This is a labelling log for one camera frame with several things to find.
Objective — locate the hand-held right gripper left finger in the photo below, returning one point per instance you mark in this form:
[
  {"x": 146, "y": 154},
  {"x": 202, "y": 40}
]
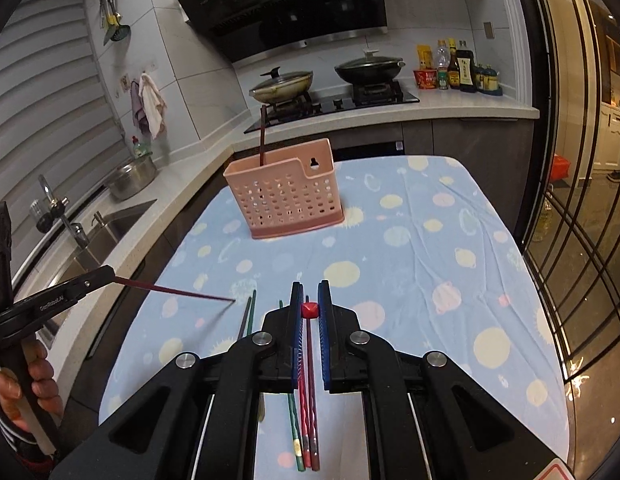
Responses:
[{"x": 295, "y": 340}]

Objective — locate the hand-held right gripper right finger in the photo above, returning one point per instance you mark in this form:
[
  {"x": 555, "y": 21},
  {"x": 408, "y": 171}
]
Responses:
[{"x": 324, "y": 340}]

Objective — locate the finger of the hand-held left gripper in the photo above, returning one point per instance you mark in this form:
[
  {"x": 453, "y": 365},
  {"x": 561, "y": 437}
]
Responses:
[{"x": 55, "y": 300}]

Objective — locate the dark green chopstick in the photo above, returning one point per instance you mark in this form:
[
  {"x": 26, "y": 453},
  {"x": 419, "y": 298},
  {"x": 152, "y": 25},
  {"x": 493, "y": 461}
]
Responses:
[{"x": 245, "y": 317}]

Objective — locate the red and green chopstick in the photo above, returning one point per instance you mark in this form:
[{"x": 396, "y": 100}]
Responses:
[{"x": 304, "y": 410}]

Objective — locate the dark red chopstick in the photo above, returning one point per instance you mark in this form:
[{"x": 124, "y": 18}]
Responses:
[{"x": 180, "y": 291}]

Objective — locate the pink perforated utensil basket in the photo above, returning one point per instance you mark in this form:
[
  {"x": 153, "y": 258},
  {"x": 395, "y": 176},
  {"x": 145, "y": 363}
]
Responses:
[{"x": 285, "y": 195}]

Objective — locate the person's left forearm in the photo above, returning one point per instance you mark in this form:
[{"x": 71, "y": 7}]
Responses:
[{"x": 10, "y": 447}]

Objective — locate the person's left hand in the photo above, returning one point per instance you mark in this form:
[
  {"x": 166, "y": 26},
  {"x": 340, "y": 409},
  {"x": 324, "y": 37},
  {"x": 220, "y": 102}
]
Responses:
[{"x": 40, "y": 372}]

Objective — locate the chrome faucet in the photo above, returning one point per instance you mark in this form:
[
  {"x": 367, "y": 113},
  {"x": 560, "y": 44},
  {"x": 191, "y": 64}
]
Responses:
[{"x": 65, "y": 220}]

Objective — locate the chrome soap pump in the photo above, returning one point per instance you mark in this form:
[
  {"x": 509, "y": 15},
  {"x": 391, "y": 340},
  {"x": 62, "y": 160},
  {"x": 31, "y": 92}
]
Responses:
[{"x": 97, "y": 219}]

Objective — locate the stainless steel sink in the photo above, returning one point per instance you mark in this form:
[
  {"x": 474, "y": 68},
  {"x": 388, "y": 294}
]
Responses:
[{"x": 115, "y": 220}]

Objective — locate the blue planet print tablecloth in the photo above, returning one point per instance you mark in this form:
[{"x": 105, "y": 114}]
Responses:
[{"x": 415, "y": 260}]

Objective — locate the stainless steel bowl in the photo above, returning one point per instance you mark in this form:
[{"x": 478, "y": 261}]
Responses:
[{"x": 132, "y": 180}]

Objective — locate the white window blind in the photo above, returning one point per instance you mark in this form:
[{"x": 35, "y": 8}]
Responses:
[{"x": 40, "y": 110}]

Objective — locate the green dish soap bottle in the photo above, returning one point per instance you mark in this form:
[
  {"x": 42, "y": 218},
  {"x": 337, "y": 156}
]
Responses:
[{"x": 140, "y": 149}]

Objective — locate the black built-in oven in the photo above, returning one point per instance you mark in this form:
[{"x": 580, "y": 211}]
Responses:
[{"x": 370, "y": 149}]

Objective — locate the purple hanging cloth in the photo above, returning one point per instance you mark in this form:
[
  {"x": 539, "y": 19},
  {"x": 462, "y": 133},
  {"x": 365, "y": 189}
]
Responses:
[{"x": 136, "y": 107}]

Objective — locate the brown wooden chopstick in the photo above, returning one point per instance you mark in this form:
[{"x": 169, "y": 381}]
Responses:
[{"x": 262, "y": 135}]

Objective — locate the white hanging cloth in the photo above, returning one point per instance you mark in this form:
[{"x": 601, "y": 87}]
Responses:
[{"x": 152, "y": 102}]

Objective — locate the black gas stove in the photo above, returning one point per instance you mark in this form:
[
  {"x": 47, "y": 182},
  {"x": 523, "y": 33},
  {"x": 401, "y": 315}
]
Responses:
[{"x": 335, "y": 105}]

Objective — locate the beige wok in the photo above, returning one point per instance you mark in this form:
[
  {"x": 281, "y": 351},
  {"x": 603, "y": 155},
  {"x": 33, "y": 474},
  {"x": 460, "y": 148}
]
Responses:
[{"x": 282, "y": 94}]

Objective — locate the green slotted spoon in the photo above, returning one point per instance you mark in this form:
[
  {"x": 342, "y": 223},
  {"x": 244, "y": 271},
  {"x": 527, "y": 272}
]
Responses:
[{"x": 119, "y": 32}]

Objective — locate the glass lid with black knob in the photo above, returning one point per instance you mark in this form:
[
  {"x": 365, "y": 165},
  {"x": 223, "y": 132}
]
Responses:
[{"x": 280, "y": 79}]

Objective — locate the black wok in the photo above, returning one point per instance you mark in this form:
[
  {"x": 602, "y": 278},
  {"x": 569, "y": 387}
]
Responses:
[{"x": 367, "y": 76}]

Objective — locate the red instant noodle cup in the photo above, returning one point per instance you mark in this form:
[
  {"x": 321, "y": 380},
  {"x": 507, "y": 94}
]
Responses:
[{"x": 426, "y": 80}]

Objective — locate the glass lid with white knob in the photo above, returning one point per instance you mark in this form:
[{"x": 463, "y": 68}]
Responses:
[{"x": 367, "y": 62}]

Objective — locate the small green cap jar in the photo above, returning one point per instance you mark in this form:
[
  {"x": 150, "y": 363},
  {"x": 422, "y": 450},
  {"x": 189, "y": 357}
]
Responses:
[{"x": 443, "y": 82}]

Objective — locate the glass door with black grid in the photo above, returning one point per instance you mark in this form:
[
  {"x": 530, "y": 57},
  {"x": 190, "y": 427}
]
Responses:
[{"x": 580, "y": 210}]

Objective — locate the red bag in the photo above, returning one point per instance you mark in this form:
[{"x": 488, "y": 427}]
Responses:
[{"x": 560, "y": 167}]

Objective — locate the yellow seasoning packet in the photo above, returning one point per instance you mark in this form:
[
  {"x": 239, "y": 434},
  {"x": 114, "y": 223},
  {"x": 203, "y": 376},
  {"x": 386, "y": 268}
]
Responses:
[{"x": 424, "y": 57}]

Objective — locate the brown bottle with yellow cap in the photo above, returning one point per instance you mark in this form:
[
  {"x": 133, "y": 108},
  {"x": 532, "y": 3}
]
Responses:
[{"x": 454, "y": 67}]

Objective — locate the dark soy sauce bottle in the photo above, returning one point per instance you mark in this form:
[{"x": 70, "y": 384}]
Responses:
[{"x": 467, "y": 72}]

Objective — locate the clear plastic bottle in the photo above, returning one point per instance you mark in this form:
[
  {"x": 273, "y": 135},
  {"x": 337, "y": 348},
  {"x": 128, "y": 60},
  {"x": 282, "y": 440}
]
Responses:
[{"x": 442, "y": 60}]

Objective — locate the seasoning jars in blue holder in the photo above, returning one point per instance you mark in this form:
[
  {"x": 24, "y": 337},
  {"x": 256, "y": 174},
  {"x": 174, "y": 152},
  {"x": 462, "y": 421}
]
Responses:
[{"x": 488, "y": 82}]

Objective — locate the black range hood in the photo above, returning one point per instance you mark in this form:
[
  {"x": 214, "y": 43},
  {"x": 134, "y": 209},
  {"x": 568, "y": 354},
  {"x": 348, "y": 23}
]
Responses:
[{"x": 290, "y": 5}]

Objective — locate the brown wall switch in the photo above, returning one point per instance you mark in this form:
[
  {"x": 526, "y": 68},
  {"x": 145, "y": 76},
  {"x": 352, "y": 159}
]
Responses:
[{"x": 487, "y": 30}]

